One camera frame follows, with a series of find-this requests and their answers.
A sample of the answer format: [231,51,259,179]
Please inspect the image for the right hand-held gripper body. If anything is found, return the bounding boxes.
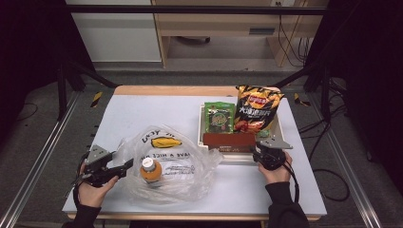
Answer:
[259,136,294,171]

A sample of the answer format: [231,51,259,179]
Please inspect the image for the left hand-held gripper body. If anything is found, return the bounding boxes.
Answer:
[82,144,120,188]

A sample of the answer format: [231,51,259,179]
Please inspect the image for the white plastic tray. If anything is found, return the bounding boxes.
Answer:
[197,104,287,165]

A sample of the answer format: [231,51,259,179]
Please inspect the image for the brown rectangular box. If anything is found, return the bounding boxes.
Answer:
[202,132,257,154]

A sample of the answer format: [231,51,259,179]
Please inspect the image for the black yellow chips bag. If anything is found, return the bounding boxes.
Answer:
[233,85,285,135]

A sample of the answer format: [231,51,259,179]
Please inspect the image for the green snack packet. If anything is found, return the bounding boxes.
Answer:
[203,101,236,135]

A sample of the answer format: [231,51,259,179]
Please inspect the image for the clear plastic shopping bag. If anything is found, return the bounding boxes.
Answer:
[115,124,224,205]

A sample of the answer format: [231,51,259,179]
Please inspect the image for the person's right hand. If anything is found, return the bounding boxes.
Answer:
[258,151,293,186]

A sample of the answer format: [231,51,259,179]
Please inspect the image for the person's left hand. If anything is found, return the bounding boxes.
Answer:
[77,162,120,208]

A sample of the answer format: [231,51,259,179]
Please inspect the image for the orange juice bottle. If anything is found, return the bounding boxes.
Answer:
[140,157,163,184]

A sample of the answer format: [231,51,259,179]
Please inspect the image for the yellow black floor tape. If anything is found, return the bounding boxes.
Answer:
[293,92,312,107]
[90,90,104,108]

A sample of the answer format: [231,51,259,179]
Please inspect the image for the white table mat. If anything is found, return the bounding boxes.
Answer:
[61,94,328,218]

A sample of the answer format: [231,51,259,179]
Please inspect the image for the black metal stand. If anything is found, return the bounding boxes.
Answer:
[56,60,118,122]
[269,63,334,122]

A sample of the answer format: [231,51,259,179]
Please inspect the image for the wooden table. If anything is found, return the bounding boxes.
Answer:
[61,85,328,221]

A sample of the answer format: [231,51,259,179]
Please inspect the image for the white cabinet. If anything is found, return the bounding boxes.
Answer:
[65,0,163,64]

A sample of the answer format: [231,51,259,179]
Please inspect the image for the wooden desk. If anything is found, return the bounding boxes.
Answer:
[151,0,331,68]

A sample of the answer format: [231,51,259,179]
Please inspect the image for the right hand-held gripper cable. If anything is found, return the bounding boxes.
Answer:
[282,161,351,204]

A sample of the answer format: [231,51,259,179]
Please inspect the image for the black floor cables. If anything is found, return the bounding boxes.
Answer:
[297,104,348,161]

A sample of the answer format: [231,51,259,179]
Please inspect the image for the aluminium frame rail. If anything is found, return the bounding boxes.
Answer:
[0,91,80,228]
[308,93,383,228]

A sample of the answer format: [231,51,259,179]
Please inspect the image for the thin black floor cable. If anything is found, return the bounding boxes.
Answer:
[18,103,39,122]

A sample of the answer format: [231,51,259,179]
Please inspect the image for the black hanging desk cables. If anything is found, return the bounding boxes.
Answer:
[277,3,313,68]

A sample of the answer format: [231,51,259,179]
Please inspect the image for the black horizontal frame bar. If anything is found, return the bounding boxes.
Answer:
[67,4,329,16]

